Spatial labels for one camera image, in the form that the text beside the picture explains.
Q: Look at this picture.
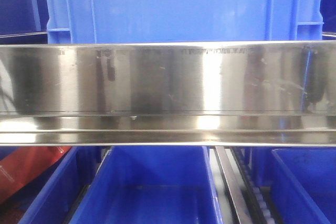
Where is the red bag in bin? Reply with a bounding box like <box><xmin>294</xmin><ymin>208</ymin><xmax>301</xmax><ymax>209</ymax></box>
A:
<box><xmin>1</xmin><ymin>146</ymin><xmax>71</xmax><ymax>204</ymax></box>

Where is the blue bin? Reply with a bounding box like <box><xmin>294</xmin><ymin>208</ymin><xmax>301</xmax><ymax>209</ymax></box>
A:
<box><xmin>251</xmin><ymin>147</ymin><xmax>335</xmax><ymax>223</ymax></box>
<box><xmin>71</xmin><ymin>146</ymin><xmax>223</xmax><ymax>223</ymax></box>
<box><xmin>17</xmin><ymin>146</ymin><xmax>100</xmax><ymax>224</ymax></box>

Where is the blue bin lower centre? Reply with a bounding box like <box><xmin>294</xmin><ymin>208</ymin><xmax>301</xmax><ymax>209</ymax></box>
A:
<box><xmin>71</xmin><ymin>146</ymin><xmax>223</xmax><ymax>223</ymax></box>

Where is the light blue crate upper shelf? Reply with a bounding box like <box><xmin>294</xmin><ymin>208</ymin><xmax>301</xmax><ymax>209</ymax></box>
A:
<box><xmin>47</xmin><ymin>0</ymin><xmax>323</xmax><ymax>44</ymax></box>

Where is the blue bin lower left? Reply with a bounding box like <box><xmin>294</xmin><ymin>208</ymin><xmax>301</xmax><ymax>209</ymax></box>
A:
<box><xmin>17</xmin><ymin>146</ymin><xmax>100</xmax><ymax>224</ymax></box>

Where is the stainless steel shelf beam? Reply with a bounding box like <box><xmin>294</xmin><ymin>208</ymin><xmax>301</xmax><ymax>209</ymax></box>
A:
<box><xmin>1</xmin><ymin>40</ymin><xmax>335</xmax><ymax>147</ymax></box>

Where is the steel roller track rail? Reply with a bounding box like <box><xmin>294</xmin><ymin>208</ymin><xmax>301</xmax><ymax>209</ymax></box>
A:
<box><xmin>215</xmin><ymin>146</ymin><xmax>253</xmax><ymax>223</ymax></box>

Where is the blue bin lower right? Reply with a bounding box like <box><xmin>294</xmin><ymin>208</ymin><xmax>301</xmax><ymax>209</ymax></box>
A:
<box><xmin>251</xmin><ymin>147</ymin><xmax>335</xmax><ymax>223</ymax></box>

